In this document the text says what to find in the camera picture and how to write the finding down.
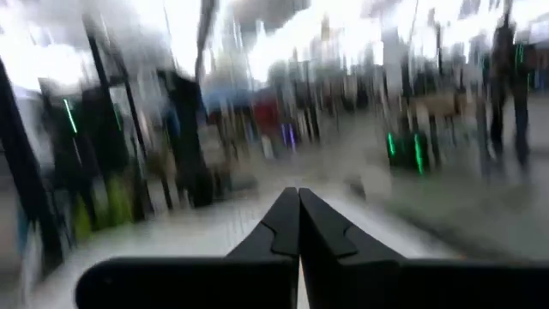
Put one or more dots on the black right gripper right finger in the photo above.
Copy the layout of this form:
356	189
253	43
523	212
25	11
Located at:
343	279

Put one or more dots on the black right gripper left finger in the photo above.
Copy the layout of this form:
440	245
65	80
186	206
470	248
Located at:
257	279

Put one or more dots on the black box with green lights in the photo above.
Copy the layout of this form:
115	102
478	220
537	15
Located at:
407	152

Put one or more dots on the black aluminium rig frame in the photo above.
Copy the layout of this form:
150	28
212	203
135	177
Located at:
25	171

